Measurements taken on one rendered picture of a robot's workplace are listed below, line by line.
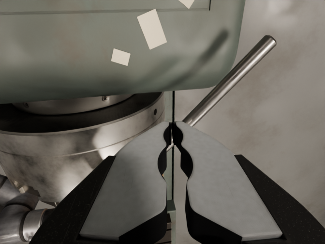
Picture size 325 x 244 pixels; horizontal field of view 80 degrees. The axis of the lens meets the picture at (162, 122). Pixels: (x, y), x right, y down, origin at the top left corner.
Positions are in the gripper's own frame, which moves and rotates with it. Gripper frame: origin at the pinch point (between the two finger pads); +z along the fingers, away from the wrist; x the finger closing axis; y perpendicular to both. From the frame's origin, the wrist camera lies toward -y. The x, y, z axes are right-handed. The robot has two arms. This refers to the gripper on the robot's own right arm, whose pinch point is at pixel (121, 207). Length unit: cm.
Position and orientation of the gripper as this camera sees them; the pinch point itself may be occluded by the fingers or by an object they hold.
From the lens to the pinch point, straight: 60.9
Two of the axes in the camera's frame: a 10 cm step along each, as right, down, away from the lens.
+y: 0.2, 8.7, 5.0
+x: 1.5, 4.9, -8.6
